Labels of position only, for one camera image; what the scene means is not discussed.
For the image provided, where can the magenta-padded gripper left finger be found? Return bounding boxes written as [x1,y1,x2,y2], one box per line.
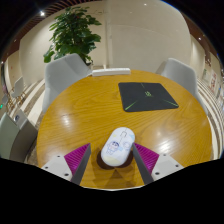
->
[42,143,92,186]

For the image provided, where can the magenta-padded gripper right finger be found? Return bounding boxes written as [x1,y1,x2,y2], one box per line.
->
[131,142,184,186]

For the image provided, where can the white cartoon-print computer mouse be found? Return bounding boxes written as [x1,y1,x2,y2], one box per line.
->
[100,126,136,168]

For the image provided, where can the black green-lined mouse pad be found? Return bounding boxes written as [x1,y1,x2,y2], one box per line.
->
[117,81,180,113]

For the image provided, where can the grey shell chair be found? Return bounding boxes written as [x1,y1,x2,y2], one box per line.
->
[155,57,209,116]
[41,53,93,114]

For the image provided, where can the white wooden-legged chair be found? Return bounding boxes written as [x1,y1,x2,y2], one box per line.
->
[11,76,26,101]

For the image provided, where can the white power strip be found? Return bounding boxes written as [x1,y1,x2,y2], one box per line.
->
[91,67,132,78]

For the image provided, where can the green potted plant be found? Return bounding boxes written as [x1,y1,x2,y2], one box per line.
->
[43,6,103,66]

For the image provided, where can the wall poster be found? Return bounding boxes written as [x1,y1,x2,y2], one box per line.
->
[208,71,219,94]

